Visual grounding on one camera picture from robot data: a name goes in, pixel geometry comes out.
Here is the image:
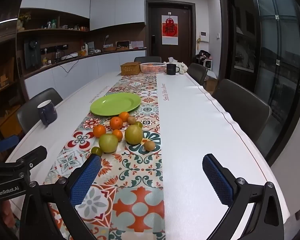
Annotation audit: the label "dark blue mug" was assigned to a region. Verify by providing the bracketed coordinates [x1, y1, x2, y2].
[37, 100, 58, 126]

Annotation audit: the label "round green pear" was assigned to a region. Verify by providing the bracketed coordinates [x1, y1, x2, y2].
[98, 133, 119, 153]

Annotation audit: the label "pink wire basket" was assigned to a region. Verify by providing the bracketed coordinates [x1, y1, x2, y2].
[140, 62, 166, 74]

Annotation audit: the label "yellow flower bunch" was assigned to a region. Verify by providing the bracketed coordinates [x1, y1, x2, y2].
[19, 12, 32, 29]

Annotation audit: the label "black countertop appliance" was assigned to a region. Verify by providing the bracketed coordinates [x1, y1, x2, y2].
[24, 38, 42, 68]

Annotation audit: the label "black cable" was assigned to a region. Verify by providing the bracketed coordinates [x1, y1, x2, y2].
[59, 55, 77, 73]

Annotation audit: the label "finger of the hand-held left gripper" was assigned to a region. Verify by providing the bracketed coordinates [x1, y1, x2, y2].
[0, 134, 21, 153]
[5, 145, 48, 170]

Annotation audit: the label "dark brown door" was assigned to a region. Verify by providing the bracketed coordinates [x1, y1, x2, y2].
[146, 0, 196, 67]

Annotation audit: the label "green plate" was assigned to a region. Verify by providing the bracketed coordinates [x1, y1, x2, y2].
[90, 92, 142, 116]

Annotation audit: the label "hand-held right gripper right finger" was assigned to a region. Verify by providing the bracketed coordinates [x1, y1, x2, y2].
[202, 153, 286, 240]

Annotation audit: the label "red wall calendar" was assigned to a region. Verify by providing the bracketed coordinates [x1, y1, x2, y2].
[161, 15, 178, 45]

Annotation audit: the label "person's left hand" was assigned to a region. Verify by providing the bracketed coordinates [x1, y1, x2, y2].
[0, 199, 17, 228]

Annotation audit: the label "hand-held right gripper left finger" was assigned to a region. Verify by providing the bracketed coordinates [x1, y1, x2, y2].
[19, 154, 102, 240]

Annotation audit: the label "dark wooden bookshelf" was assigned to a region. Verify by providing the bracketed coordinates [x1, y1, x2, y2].
[0, 30, 23, 140]

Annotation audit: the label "tall yellow pear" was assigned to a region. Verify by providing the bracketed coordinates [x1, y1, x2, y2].
[125, 124, 143, 145]

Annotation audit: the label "pile of bags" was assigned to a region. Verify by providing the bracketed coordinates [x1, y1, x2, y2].
[195, 50, 212, 64]

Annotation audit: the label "wicker box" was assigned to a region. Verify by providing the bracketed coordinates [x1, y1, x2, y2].
[120, 62, 141, 76]

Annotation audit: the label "dark wooden wall shelf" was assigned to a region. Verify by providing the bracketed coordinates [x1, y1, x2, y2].
[16, 7, 90, 34]

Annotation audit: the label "patterned table runner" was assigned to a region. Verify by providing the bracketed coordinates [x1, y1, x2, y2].
[44, 74, 166, 240]

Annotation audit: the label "dark grey chair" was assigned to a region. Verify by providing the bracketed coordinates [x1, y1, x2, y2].
[187, 63, 208, 85]
[17, 88, 63, 134]
[134, 56, 162, 64]
[212, 79, 272, 143]

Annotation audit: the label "black mug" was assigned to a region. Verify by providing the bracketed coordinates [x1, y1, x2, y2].
[166, 63, 180, 76]

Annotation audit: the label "glass sliding door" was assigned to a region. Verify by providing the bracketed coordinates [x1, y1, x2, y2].
[220, 0, 300, 155]

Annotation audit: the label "white wall cabinets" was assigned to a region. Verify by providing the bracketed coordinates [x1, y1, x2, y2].
[20, 0, 145, 30]

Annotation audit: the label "white base cabinets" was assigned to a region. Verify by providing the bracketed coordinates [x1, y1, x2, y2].
[24, 50, 147, 100]

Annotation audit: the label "black wall socket strip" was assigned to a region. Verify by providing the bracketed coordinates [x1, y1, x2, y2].
[40, 44, 68, 53]

